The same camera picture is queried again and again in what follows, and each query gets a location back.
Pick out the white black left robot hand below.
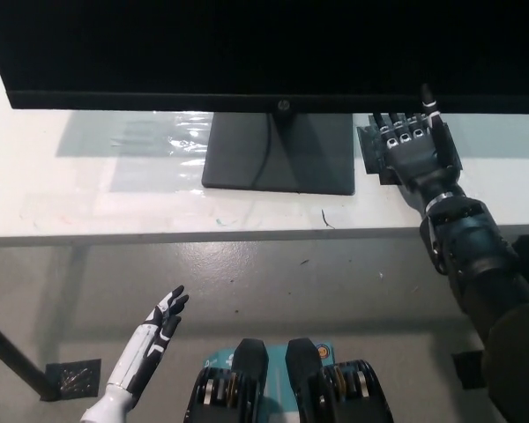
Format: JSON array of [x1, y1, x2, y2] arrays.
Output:
[[107, 285, 190, 398]]

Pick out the black table leg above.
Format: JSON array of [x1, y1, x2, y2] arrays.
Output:
[[0, 310, 58, 400]]

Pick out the black HP computer monitor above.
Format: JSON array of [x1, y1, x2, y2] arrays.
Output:
[[0, 0, 529, 197]]

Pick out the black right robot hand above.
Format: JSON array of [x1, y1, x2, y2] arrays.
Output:
[[371, 83, 463, 212]]

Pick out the black floor tape patch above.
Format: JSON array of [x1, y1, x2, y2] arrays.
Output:
[[451, 349, 487, 391], [41, 358, 103, 403]]

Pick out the clear plastic film sheet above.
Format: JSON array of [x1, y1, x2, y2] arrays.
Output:
[[55, 109, 220, 193]]

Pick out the black ribbed robot body block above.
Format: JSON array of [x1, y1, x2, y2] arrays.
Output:
[[286, 338, 396, 423], [184, 338, 270, 423]]

